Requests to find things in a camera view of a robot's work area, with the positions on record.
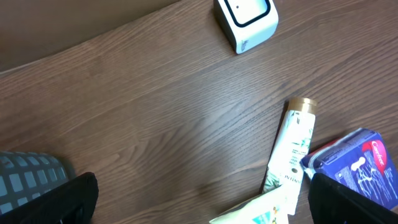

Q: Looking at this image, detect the cream snack bag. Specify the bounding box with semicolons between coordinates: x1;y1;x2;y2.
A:
209;186;289;224

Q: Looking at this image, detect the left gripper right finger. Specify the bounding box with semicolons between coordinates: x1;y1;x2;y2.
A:
308;173;397;224

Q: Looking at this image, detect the grey plastic shopping basket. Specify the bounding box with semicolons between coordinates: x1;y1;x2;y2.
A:
0;151;76;215

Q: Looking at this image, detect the red purple liners pack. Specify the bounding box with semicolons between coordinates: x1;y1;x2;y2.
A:
300;128;397;210

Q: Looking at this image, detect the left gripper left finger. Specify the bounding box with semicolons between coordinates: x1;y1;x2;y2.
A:
1;172;99;224

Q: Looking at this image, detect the white conditioner tube gold cap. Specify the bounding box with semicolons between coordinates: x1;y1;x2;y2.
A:
263;97;317;215

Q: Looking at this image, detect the white barcode scanner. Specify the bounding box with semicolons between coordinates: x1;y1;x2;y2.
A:
213;0;279;54

